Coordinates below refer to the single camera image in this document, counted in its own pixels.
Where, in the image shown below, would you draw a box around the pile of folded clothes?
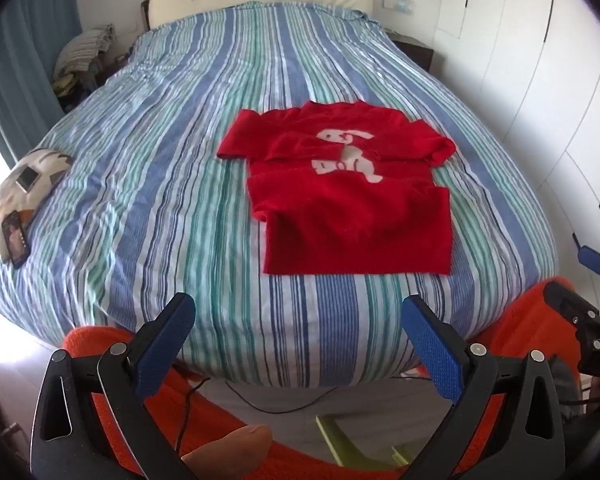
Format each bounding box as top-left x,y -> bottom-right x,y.
52,24 -> 116,107

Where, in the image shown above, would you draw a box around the bare knee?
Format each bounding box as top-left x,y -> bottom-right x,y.
182,425 -> 273,479

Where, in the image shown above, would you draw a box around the red sweater white motif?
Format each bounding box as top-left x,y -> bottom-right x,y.
216,101 -> 456,275

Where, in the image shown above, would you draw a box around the black smartphone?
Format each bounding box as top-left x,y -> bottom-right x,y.
2,211 -> 31,269

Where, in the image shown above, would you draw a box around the dark wooden nightstand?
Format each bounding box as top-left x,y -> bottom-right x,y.
387,30 -> 434,73

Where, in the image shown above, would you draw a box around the teal curtain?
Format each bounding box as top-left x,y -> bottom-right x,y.
0,0 -> 82,167

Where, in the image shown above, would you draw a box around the orange fluffy garment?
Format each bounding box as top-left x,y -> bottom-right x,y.
61,280 -> 580,479

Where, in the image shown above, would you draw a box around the blue green striped bedspread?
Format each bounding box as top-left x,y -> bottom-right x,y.
0,2 -> 558,387

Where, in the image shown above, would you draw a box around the beige patterned cushion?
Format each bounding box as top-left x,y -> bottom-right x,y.
0,148 -> 74,262

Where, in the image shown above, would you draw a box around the wall socket with sticker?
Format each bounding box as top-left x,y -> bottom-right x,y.
381,0 -> 414,15

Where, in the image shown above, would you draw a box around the white wardrobe doors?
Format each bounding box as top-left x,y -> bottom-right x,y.
434,0 -> 600,309

